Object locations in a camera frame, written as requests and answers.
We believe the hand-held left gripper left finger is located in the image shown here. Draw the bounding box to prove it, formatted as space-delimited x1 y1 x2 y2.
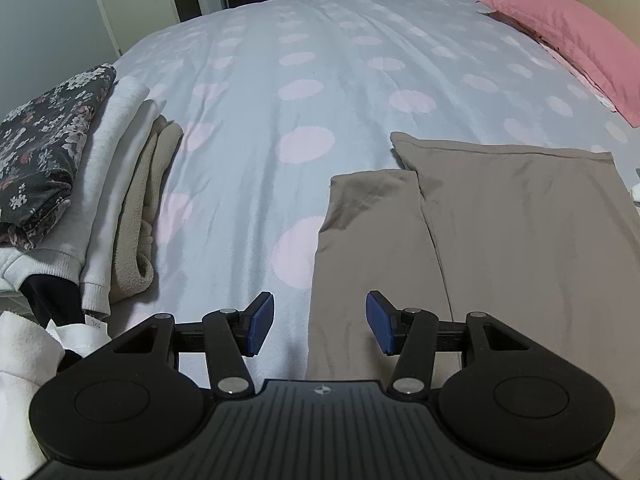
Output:
102 291 276 401

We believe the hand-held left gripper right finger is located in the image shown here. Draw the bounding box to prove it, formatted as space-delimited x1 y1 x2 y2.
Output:
365 290 537 401

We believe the taupe garment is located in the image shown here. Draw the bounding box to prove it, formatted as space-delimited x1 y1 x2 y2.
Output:
305 131 640 391

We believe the beige folded towel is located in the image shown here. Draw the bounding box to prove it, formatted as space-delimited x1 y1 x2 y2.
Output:
109 115 185 306

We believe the navy garment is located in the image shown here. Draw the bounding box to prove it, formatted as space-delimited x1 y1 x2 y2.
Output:
20 272 83 331

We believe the white folded sweatshirt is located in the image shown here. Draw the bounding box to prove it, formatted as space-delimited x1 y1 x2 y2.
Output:
0 76 168 318

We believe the white fleece cloth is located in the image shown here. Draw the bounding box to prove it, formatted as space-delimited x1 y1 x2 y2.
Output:
0 310 113 471

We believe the dark floral folded garment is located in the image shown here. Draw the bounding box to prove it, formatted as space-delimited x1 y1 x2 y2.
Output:
0 63 117 251

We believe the cream door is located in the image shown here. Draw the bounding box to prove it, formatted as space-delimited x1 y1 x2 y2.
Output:
89 0 217 57

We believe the pink pillow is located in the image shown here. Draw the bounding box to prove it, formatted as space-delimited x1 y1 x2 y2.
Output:
477 0 640 128

